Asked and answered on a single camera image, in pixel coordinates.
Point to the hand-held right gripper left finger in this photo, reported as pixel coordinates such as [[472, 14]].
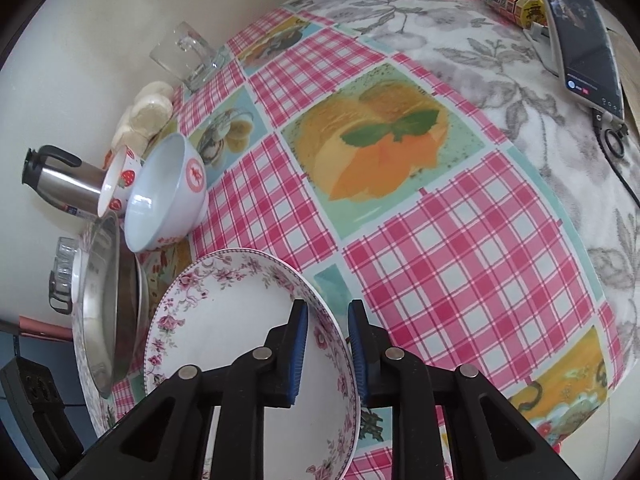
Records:
[[299, 350]]

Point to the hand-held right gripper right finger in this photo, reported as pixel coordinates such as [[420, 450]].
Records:
[[357, 350]]

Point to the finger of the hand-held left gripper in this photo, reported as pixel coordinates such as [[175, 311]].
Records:
[[30, 400]]

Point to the floral rimmed white plate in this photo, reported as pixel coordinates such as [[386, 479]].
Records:
[[225, 320]]

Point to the round steel pan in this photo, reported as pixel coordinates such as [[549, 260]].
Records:
[[100, 285]]

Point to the pale blue bowl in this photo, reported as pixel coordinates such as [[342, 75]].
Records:
[[160, 185]]

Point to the pink checked fruit tablecloth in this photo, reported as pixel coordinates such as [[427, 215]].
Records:
[[450, 260]]

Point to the white round tray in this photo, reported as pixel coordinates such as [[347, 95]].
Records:
[[81, 275]]

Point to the clear glass cup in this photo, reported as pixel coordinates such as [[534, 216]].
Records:
[[67, 257]]

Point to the stainless steel thermos jug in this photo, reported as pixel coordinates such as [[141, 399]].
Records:
[[70, 180]]

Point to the strawberry print white bowl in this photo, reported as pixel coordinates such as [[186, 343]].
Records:
[[120, 180]]

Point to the bag of steamed buns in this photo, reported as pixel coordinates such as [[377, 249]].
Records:
[[147, 110]]

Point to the clear glass mug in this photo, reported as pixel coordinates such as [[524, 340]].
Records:
[[185, 55]]

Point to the smartphone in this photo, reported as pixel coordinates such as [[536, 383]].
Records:
[[580, 35]]

